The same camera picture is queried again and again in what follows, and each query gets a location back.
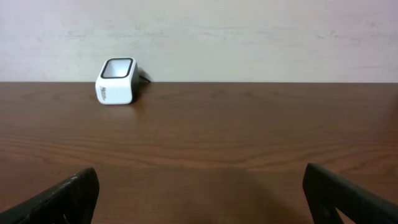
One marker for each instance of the white barcode scanner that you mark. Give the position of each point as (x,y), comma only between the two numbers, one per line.
(117,83)

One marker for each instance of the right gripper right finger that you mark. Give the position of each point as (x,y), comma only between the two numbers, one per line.
(327,194)

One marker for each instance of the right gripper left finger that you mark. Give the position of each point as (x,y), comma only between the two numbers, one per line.
(72,200)

